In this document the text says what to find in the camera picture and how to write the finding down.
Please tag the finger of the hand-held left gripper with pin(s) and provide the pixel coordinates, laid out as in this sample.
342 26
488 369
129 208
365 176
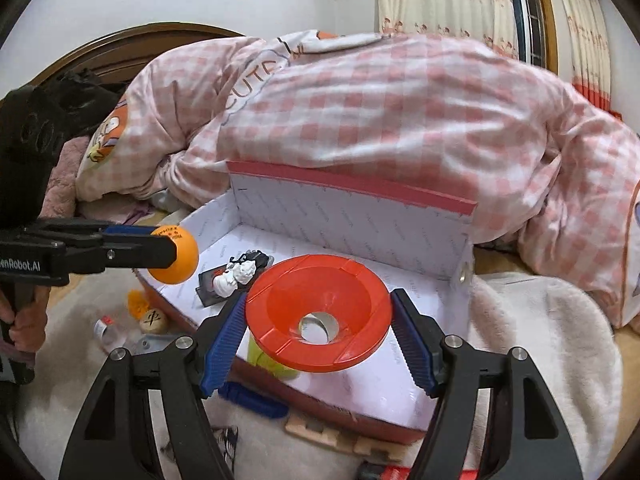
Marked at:
140 255
130 230

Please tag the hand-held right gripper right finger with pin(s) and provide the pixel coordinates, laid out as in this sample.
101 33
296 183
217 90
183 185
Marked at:
412 345

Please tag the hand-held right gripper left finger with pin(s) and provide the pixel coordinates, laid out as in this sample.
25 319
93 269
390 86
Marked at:
225 345

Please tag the green utility knife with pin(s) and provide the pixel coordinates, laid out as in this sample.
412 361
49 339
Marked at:
262 357

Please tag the orange translucent toy piece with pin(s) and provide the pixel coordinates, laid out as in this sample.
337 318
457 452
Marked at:
136 302

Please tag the orange ball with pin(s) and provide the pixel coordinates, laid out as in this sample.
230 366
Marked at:
187 260

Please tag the blue plastic clip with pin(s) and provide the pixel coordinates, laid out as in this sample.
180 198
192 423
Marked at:
255 402

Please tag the red plastic funnel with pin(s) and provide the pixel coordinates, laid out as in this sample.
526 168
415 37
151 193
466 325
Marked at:
280 310

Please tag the round wooden chess piece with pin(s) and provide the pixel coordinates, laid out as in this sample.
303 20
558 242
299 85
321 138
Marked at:
154 320

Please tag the white and red robot toy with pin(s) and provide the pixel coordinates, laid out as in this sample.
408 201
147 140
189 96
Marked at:
235 275

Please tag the clear bottle with red label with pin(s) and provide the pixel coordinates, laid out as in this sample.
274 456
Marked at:
107 335

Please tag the camouflage pouch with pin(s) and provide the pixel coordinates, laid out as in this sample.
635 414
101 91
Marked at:
227 442

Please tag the red cardboard box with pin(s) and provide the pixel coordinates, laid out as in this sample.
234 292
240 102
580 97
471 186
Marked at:
350 240

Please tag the wooden block puzzle piece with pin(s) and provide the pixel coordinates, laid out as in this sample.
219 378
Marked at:
325 432

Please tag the red lighter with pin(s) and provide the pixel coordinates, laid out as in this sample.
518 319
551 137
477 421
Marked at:
385 472

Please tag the person's left hand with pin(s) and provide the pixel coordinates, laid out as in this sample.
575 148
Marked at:
32 320

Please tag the purple cloth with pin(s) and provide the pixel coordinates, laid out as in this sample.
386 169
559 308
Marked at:
142 212

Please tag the pink fuzzy blanket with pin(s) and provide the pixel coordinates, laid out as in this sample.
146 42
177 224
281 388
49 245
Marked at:
65 180

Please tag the black cloth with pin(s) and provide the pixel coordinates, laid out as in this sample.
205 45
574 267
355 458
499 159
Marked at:
85 95

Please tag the beige terry towel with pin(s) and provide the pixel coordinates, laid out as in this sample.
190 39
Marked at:
525 335

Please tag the wooden headboard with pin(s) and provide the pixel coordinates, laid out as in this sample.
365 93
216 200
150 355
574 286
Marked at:
125 50

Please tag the pink checked duvet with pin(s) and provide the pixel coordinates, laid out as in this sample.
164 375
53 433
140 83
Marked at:
400 110

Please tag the wide floral curtain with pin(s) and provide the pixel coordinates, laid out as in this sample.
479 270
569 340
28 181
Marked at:
440 0

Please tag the narrow floral curtain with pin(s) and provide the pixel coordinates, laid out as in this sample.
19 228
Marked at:
585 35

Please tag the wooden window frame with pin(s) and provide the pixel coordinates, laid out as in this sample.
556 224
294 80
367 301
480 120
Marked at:
530 15

